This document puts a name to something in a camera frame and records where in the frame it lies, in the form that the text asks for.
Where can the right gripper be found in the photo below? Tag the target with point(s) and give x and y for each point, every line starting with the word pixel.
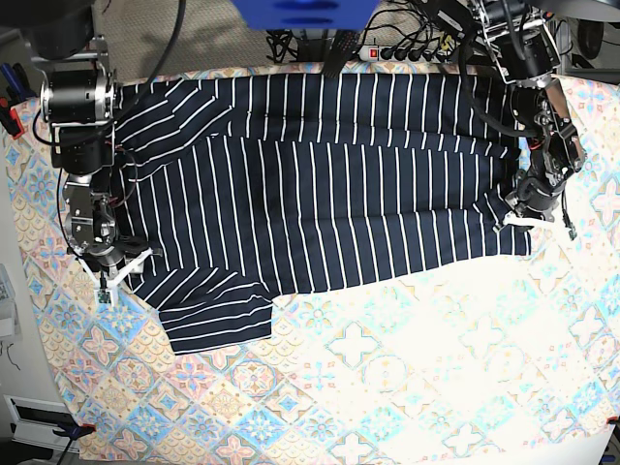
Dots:
pixel 111 259

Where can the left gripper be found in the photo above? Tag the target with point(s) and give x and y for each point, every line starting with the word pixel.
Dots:
pixel 532 196

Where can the navy white striped T-shirt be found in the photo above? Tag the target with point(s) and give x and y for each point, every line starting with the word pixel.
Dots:
pixel 262 186

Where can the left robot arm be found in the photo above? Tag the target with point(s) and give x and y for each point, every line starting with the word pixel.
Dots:
pixel 518 43

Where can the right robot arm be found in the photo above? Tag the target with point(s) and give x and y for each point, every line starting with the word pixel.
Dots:
pixel 81 101

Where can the white box left edge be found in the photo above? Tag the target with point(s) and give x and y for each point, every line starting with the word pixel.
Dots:
pixel 9 324

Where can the patterned tile tablecloth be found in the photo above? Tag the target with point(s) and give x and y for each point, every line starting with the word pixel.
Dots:
pixel 486 356

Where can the red black clamp left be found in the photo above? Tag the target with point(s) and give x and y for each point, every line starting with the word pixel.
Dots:
pixel 10 120

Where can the orange clamp bottom left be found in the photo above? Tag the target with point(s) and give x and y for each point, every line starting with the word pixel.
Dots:
pixel 73 431

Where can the white tray bottom left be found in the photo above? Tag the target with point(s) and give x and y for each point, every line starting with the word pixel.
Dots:
pixel 35 421

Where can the white power strip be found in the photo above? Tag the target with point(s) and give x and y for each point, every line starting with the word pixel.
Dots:
pixel 406 54

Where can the black remote-like device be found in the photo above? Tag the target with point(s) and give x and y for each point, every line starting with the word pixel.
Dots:
pixel 343 47

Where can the blue box overhead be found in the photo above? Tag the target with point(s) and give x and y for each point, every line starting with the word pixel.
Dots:
pixel 306 14

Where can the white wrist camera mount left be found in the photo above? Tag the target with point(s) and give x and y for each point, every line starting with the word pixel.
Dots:
pixel 562 224

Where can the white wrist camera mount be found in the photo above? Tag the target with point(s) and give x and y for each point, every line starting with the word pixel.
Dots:
pixel 106 290
pixel 562 224

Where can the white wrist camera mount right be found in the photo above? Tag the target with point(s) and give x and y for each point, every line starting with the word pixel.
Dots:
pixel 106 290

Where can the blue clamp handles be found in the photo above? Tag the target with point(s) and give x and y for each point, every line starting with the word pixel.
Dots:
pixel 19 88

